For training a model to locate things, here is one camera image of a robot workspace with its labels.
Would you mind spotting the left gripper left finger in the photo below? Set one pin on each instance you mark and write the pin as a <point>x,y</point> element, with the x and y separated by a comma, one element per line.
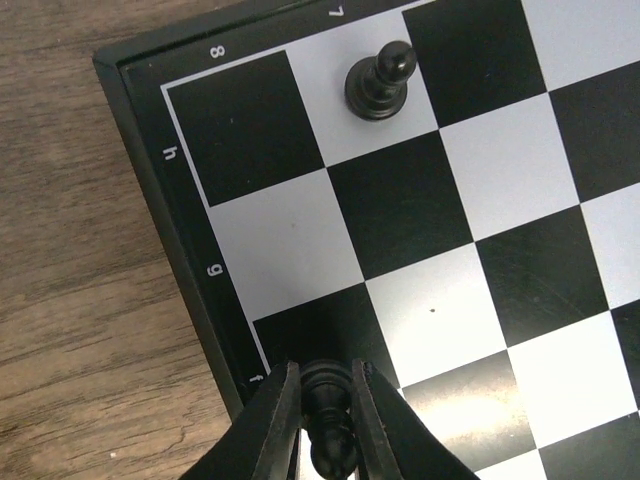
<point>263,441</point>

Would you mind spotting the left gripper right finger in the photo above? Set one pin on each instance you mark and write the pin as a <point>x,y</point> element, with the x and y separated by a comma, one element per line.
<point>392,442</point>

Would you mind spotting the black bishop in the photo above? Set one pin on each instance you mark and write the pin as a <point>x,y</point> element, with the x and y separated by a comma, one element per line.
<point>325,408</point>

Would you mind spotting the black pawn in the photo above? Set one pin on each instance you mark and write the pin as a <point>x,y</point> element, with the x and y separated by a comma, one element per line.
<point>376,87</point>

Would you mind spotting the black white chessboard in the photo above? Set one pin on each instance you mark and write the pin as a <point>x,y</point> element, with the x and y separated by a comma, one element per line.
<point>480,247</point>

